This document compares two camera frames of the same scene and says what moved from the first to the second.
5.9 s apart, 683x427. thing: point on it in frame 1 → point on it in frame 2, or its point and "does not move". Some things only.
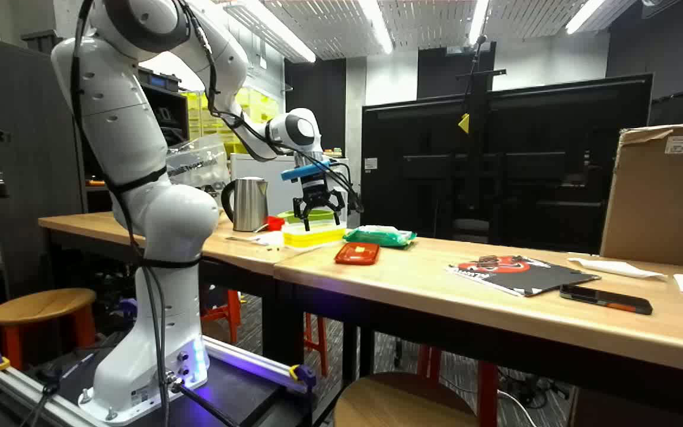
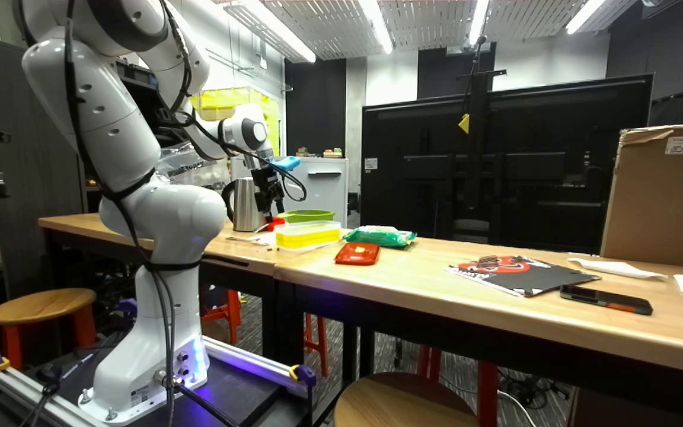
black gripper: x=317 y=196 → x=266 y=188
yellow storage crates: x=255 y=107 does not move
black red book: x=522 y=275 does not move
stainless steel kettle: x=246 y=201 does not move
